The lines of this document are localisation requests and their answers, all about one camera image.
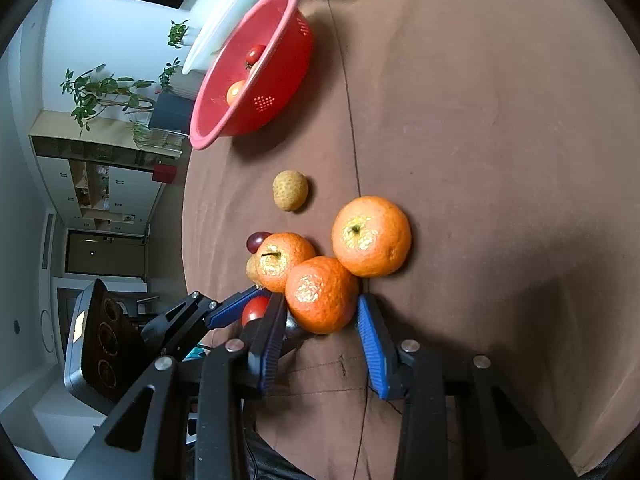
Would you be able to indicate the plant in ribbed white pot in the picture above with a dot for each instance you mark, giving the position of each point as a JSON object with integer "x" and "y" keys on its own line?
{"x": 182, "y": 82}

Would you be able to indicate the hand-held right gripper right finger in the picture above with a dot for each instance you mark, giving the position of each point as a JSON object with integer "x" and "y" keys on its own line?
{"x": 377, "y": 350}

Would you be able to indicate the red tomato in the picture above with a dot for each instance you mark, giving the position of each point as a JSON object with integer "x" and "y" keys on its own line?
{"x": 255, "y": 54}
{"x": 255, "y": 310}

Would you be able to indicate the red bin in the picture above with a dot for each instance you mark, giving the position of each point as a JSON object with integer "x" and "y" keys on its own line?
{"x": 164, "y": 173}

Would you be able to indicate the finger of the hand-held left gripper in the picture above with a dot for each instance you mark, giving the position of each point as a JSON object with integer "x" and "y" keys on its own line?
{"x": 230, "y": 310}

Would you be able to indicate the dark purple passion fruit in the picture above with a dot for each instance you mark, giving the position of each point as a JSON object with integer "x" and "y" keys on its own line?
{"x": 295, "y": 332}

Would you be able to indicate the brown wooden door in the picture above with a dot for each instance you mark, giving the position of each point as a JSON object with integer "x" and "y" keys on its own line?
{"x": 105, "y": 255}

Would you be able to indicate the tall plant in blue-grey pot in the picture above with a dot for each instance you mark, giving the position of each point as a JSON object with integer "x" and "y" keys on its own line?
{"x": 170, "y": 112}

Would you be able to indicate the white storage cabinet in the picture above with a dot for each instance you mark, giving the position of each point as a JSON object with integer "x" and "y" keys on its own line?
{"x": 125, "y": 180}

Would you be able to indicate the red plastic basin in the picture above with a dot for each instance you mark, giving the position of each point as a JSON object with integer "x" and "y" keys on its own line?
{"x": 270, "y": 85}

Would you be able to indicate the brown longan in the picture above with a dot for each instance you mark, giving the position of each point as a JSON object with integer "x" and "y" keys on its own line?
{"x": 290, "y": 190}
{"x": 251, "y": 269}

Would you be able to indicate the mandarin with stem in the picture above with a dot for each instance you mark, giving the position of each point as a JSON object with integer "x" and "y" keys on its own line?
{"x": 282, "y": 265}

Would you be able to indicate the white plastic basin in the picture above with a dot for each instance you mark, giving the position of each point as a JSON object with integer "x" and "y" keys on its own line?
{"x": 215, "y": 35}

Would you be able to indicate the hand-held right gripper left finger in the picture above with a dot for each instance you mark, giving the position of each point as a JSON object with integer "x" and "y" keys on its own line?
{"x": 267, "y": 350}

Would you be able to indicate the small potted plant white pot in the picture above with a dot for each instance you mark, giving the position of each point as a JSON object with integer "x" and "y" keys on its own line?
{"x": 177, "y": 34}

